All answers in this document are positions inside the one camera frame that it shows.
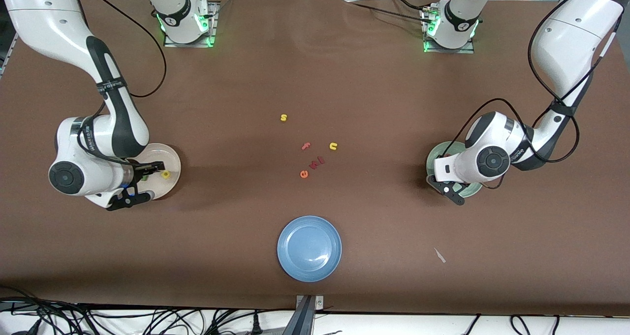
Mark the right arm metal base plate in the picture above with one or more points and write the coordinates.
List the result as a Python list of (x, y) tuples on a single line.
[(187, 45)]

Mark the metal bracket plate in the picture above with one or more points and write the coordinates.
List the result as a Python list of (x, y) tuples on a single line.
[(319, 303)]

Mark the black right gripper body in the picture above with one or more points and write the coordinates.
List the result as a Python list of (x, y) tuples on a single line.
[(141, 169)]

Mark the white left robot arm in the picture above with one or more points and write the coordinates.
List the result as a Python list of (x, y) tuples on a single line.
[(566, 45)]

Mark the white paper scrap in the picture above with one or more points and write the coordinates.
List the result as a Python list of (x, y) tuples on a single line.
[(440, 256)]

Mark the beige brown plate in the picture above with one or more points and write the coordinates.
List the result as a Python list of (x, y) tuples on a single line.
[(170, 158)]

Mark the brown table cover sheet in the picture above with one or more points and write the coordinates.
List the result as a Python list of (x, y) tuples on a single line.
[(315, 79)]

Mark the dark aluminium post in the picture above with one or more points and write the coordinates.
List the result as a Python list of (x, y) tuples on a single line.
[(300, 320)]

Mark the aluminium table edge rail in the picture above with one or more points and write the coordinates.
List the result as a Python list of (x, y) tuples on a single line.
[(9, 54)]

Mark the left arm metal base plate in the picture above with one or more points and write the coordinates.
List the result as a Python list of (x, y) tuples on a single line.
[(435, 50)]

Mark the green plate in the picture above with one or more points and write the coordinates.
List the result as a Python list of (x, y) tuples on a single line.
[(432, 160)]

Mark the black power plug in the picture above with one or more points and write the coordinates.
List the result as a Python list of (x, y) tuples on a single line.
[(256, 325)]

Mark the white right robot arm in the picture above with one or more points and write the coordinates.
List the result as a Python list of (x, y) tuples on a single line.
[(98, 175)]

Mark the blue plate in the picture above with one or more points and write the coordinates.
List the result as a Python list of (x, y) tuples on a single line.
[(309, 249)]

